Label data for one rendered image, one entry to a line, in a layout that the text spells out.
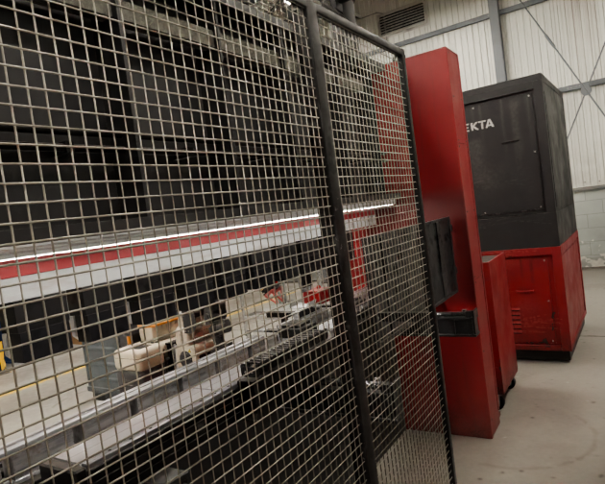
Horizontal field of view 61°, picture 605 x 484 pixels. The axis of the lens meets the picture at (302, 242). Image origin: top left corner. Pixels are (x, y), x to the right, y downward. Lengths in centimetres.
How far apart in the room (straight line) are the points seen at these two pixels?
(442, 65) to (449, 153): 50
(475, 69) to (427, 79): 648
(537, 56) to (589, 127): 140
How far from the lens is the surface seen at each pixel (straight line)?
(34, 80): 161
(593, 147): 924
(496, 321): 361
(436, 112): 317
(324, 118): 135
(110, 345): 494
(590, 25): 951
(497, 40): 948
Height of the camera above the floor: 146
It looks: 3 degrees down
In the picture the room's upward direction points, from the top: 8 degrees counter-clockwise
